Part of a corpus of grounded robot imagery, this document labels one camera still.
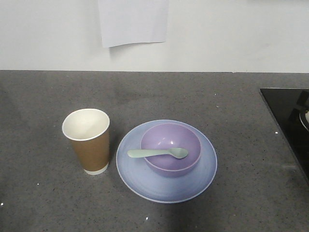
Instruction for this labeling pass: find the purple bowl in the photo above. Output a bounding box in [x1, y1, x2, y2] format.
[140, 123, 201, 178]

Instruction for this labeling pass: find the pale green spoon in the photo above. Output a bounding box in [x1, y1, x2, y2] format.
[127, 147, 189, 159]

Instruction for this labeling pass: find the brown paper cup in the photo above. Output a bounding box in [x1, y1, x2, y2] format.
[62, 108, 110, 175]

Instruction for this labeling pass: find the light blue plate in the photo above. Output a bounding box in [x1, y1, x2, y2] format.
[116, 120, 217, 203]

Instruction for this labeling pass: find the white paper sheet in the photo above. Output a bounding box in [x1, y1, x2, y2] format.
[98, 0, 169, 48]

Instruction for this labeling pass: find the black gas stove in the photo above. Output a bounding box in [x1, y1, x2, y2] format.
[260, 88, 309, 180]

